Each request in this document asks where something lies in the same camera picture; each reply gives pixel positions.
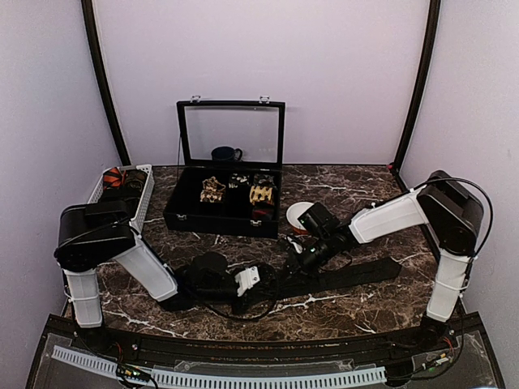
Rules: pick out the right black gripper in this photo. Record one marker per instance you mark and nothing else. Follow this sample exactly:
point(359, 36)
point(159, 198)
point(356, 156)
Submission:
point(296, 265)

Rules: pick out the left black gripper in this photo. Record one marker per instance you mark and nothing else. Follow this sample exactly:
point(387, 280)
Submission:
point(251, 297)

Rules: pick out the black necktie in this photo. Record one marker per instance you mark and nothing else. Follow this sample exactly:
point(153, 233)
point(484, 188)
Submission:
point(376, 271)

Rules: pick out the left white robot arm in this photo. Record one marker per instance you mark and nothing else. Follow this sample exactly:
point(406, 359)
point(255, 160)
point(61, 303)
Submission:
point(94, 233)

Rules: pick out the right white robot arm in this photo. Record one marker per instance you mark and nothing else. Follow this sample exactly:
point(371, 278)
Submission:
point(452, 208)

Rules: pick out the white and orange bowl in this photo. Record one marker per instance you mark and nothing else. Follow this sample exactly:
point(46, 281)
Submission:
point(294, 212)

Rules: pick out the red black rolled tie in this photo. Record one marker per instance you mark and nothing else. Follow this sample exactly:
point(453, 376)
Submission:
point(263, 211)

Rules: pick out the tan patterned rolled tie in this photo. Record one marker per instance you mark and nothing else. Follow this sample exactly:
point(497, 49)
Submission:
point(263, 189)

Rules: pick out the black white rolled tie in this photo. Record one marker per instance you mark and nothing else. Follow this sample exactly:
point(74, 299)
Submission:
point(239, 181)

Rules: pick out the leopard print rolled tie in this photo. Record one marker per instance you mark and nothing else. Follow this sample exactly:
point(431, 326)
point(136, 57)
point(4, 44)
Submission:
point(213, 191)

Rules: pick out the black tie storage box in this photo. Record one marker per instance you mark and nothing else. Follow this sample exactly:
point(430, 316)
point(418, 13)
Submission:
point(255, 126)

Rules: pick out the dark blue mug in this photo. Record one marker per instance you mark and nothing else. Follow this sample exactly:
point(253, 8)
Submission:
point(226, 154)

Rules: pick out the white plastic basket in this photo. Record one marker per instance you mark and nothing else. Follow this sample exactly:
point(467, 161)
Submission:
point(136, 201)

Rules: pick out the brown rolled tie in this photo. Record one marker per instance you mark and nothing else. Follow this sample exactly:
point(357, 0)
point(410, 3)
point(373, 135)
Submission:
point(135, 179)

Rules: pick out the orange striped rolled tie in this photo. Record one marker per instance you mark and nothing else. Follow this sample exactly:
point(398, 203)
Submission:
point(113, 178)

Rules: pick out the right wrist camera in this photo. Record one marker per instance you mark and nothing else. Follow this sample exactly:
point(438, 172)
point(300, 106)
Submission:
point(318, 221)

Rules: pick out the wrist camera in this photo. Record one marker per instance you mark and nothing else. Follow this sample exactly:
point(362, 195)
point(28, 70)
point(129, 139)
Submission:
point(318, 221)
point(208, 270)

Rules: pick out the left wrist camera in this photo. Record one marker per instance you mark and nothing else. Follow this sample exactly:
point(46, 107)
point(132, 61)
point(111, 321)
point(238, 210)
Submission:
point(208, 270)

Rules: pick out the white cable duct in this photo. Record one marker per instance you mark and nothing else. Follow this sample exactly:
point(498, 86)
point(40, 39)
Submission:
point(190, 374)

